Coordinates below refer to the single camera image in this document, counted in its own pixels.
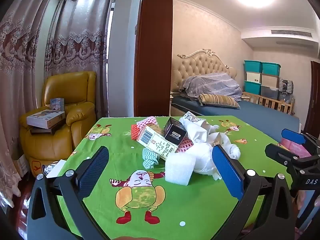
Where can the green striped cloth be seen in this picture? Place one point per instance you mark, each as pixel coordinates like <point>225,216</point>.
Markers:
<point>150,160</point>

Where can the wooden crib rail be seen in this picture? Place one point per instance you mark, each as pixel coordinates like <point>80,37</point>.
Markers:
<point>270,103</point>

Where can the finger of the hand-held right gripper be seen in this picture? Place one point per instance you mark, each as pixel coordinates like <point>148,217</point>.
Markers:
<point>280,153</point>
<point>293,135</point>

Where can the lace patterned curtain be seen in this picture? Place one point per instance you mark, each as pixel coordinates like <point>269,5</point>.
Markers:
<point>17,55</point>
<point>80,42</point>

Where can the flat white box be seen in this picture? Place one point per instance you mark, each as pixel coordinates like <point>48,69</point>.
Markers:
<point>45,118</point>

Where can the small blue white box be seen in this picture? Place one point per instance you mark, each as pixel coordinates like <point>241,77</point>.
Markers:
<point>57,104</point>

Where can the grey clear storage bin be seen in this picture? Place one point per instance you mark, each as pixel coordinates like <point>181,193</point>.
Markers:
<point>270,92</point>

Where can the bed with blue sheet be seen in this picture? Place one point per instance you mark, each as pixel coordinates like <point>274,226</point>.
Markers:
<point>257,117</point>

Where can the patterned white wrapper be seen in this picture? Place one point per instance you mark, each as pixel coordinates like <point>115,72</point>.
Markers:
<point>193,118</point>

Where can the air vent grille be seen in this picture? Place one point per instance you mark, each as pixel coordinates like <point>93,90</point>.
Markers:
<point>291,33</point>

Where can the brown wooden door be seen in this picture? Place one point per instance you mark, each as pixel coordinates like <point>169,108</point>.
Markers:
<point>315,90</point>

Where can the black and white small box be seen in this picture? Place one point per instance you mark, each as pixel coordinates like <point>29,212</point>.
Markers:
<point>175,130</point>

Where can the teal storage bin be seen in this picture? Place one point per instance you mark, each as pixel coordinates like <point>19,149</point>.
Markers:
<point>253,66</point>
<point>252,88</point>
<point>271,68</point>

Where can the beige tufted headboard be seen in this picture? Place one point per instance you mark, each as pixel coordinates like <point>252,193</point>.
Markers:
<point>197,65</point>

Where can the white paper sheet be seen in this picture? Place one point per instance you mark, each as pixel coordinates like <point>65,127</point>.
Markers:
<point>57,168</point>

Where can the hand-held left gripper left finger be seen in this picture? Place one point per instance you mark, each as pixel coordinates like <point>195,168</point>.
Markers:
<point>93,172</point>

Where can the beige storage bin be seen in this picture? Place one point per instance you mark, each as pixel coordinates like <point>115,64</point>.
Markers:
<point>270,80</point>

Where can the dark flat box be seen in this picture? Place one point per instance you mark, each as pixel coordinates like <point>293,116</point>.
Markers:
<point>42,130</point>

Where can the cardboard box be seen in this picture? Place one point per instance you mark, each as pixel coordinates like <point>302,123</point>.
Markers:
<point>20,166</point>

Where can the brown wooden door frame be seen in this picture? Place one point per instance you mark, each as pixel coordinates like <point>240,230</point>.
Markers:
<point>155,55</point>

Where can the yellow leather armchair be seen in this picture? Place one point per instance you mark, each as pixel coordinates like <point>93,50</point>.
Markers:
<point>80,120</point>

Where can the white storage bin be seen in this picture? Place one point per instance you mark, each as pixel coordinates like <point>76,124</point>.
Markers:
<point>253,77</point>

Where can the white foam block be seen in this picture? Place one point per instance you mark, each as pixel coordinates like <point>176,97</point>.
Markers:
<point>178,170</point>

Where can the striped pillow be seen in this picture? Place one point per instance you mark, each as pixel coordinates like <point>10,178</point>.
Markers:
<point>220,101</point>

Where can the blue grey quilt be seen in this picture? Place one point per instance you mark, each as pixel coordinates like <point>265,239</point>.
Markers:
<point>215,85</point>

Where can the black white checkered bag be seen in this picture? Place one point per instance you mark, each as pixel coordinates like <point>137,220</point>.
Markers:
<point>285,84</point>

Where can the pink plastic bin bag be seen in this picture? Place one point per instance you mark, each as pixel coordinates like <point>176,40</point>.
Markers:
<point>296,148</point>

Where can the person's right hand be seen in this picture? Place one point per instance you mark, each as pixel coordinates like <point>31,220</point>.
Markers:
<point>303,199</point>

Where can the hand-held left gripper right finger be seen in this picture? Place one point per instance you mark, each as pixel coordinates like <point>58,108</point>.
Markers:
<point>227,170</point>

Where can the crumpled white plastic bag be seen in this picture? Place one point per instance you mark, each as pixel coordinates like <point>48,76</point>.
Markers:
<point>202,155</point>

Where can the white yellow medicine box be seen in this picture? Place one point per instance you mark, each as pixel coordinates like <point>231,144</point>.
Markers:
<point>155,140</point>

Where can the crumpled white tissue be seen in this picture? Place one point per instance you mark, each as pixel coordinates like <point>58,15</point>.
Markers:
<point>231,147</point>

